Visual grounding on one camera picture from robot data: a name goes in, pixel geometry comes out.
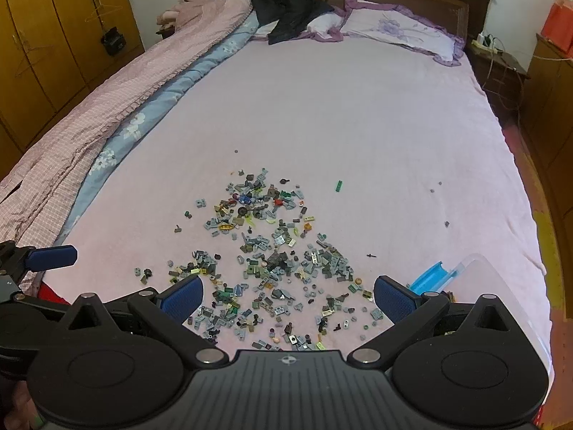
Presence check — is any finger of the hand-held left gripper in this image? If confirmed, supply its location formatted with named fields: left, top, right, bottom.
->
left=0, top=292, right=74, bottom=329
left=0, top=241, right=78, bottom=279

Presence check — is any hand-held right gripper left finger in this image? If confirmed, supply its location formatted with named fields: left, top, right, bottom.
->
left=56, top=273, right=229, bottom=370

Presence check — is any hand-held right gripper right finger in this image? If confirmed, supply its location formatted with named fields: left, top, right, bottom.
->
left=347, top=274, right=516, bottom=371

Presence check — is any clear plastic storage box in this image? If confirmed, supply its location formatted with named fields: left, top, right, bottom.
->
left=405, top=253, right=555, bottom=370

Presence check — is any pile of small toy bricks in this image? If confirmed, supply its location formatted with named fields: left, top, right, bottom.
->
left=134, top=168, right=390, bottom=352

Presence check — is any person's red clothing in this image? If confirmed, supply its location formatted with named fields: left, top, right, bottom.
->
left=36, top=278, right=70, bottom=302

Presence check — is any blue floral quilt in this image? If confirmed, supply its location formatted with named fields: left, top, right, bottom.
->
left=54, top=11, right=274, bottom=247

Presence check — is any pink checked quilt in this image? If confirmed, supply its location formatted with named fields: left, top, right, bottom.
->
left=0, top=0, right=256, bottom=278

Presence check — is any black hanging bag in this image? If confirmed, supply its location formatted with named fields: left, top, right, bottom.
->
left=100, top=27, right=127, bottom=57

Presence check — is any yellow wooden wardrobe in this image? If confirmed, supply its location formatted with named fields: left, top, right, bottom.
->
left=0, top=0, right=145, bottom=180

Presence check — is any dark wooden nightstand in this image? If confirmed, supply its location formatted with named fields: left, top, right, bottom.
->
left=466, top=38, right=530, bottom=119

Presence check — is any yellow wooden cabinet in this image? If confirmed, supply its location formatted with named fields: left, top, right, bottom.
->
left=517, top=33, right=573, bottom=252

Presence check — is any large purple floral pillow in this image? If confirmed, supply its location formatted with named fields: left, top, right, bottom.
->
left=341, top=4, right=466, bottom=67

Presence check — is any white power strip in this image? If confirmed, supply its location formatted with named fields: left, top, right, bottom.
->
left=470, top=31, right=500, bottom=52

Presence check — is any small white purple pillow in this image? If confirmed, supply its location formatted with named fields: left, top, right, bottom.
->
left=299, top=8, right=354, bottom=43

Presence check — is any pink plush garment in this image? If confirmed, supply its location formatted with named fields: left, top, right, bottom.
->
left=157, top=0, right=220, bottom=28

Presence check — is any black jacket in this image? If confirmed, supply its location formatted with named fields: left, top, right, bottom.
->
left=248, top=0, right=336, bottom=46

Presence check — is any red paper bag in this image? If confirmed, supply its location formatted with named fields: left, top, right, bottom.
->
left=541, top=0, right=573, bottom=59

